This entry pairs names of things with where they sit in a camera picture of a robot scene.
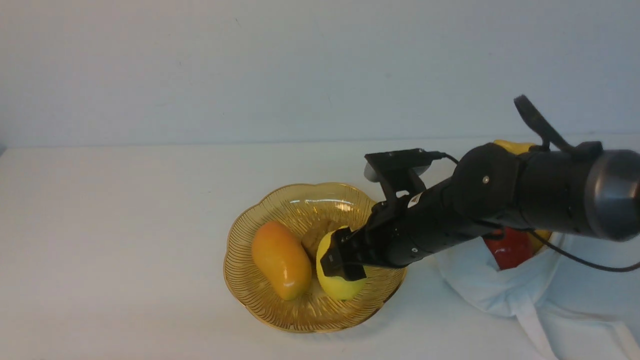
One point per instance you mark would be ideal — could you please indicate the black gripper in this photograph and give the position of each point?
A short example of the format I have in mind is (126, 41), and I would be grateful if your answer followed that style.
(399, 235)

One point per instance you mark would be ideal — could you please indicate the yellow lemon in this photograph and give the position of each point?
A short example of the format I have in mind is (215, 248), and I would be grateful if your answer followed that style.
(336, 287)

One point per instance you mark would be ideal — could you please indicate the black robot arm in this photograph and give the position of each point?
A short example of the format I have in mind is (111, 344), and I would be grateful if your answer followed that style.
(586, 191)

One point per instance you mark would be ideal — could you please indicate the amber glass fruit bowl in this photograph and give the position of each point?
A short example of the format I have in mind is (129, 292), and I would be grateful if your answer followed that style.
(308, 210)

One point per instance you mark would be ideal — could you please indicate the orange mango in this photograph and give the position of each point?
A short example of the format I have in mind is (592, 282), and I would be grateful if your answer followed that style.
(281, 258)

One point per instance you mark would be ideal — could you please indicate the red apple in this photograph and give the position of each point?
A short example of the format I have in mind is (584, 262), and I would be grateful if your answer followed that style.
(510, 247)

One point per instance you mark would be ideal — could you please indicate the yellow banana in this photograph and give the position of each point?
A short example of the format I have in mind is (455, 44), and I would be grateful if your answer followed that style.
(534, 244)

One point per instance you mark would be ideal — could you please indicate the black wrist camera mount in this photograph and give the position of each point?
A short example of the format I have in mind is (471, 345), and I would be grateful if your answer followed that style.
(398, 171)

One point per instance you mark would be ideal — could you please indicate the white cloth drawstring bag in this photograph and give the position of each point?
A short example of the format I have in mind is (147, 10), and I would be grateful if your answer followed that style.
(555, 332)

